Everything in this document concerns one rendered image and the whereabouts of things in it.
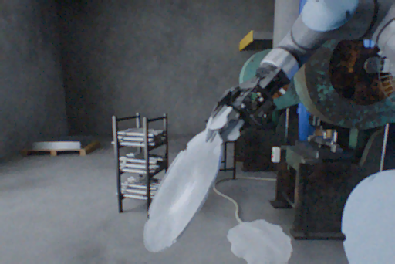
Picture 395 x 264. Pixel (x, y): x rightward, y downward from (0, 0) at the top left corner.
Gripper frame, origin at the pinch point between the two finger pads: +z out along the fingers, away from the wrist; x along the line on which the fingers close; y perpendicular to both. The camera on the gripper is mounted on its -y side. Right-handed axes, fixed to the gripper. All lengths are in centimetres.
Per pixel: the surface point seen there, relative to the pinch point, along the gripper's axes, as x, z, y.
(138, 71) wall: -13, -86, -647
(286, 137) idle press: 196, -119, -244
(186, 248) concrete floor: 93, 56, -109
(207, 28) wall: 37, -292, -591
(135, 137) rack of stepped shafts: 20, 22, -178
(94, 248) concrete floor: 46, 103, -131
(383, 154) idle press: 148, -97, -73
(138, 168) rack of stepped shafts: 42, 43, -176
